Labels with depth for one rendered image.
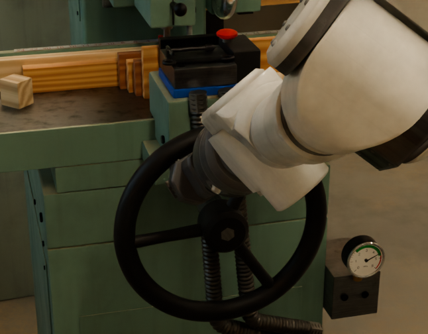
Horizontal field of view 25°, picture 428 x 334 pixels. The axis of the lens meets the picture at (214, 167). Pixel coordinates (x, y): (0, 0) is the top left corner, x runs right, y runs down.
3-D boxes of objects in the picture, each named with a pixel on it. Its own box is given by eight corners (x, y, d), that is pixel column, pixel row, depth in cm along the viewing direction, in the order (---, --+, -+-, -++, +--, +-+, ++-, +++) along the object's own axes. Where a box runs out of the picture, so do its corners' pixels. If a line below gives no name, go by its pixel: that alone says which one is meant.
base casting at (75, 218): (44, 250, 142) (39, 194, 138) (16, 115, 192) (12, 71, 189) (330, 216, 152) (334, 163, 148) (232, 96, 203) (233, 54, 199)
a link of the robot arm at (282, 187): (249, 225, 99) (280, 218, 88) (181, 146, 99) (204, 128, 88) (326, 155, 102) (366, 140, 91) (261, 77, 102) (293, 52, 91)
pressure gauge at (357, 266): (345, 291, 150) (348, 245, 147) (336, 279, 154) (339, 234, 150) (383, 285, 152) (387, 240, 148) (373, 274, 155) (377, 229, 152)
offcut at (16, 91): (34, 103, 144) (32, 77, 142) (19, 109, 141) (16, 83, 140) (16, 99, 146) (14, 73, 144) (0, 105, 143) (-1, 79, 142)
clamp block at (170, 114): (165, 164, 130) (164, 102, 127) (147, 128, 142) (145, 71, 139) (270, 154, 134) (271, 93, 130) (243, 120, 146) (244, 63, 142)
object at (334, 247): (332, 321, 155) (334, 278, 152) (306, 282, 166) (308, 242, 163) (380, 313, 157) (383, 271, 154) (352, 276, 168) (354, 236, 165)
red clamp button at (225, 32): (219, 41, 133) (219, 34, 133) (213, 35, 136) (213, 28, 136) (240, 39, 134) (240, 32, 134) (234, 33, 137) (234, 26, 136)
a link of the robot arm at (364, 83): (317, 201, 82) (399, 188, 63) (220, 130, 81) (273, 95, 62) (384, 102, 84) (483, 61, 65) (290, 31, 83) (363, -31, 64)
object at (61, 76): (24, 94, 148) (22, 69, 146) (24, 89, 149) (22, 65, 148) (401, 62, 162) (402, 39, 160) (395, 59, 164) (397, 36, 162)
